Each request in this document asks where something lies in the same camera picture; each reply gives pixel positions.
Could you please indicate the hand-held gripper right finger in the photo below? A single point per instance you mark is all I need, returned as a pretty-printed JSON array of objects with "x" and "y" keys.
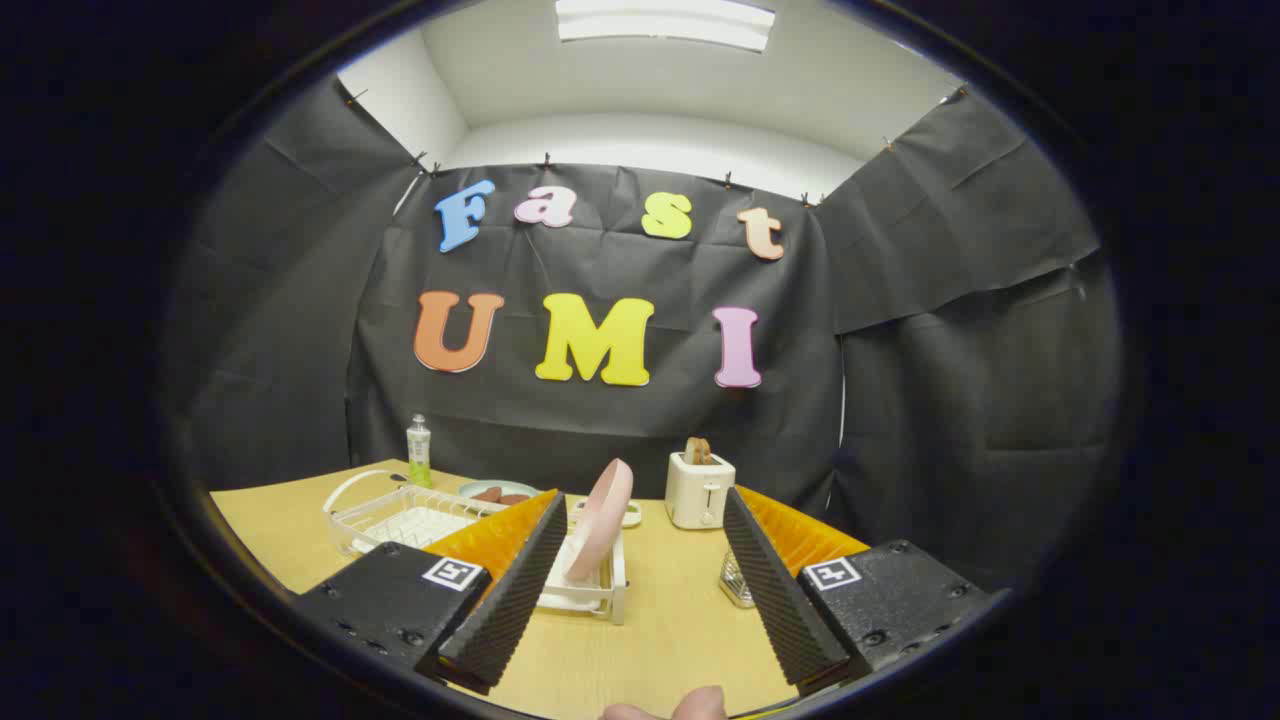
[{"x": 775, "y": 590}]

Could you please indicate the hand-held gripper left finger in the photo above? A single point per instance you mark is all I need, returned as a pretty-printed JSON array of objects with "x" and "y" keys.
[{"x": 520, "y": 590}]

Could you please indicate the pink plate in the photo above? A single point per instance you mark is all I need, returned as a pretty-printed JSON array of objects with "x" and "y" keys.
[{"x": 600, "y": 520}]

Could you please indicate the light green plate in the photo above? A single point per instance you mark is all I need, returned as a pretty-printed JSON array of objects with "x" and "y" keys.
[{"x": 472, "y": 487}]

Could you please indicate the green dish soap bottle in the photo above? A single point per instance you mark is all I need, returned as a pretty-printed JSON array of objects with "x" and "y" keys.
[{"x": 419, "y": 460}]

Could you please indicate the white toaster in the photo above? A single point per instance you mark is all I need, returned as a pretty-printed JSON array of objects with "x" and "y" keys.
[{"x": 698, "y": 495}]

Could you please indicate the white divided grain tray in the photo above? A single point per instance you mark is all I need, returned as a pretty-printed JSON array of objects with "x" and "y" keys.
[{"x": 632, "y": 515}]

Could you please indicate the dark bread slice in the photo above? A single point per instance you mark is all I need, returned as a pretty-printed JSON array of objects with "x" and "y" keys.
[{"x": 706, "y": 453}]

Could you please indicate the light bread slice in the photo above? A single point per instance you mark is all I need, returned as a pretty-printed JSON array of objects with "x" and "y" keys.
[{"x": 691, "y": 452}]

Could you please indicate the ceiling light panel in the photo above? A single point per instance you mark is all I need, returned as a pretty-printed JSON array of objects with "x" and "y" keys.
[{"x": 665, "y": 25}]

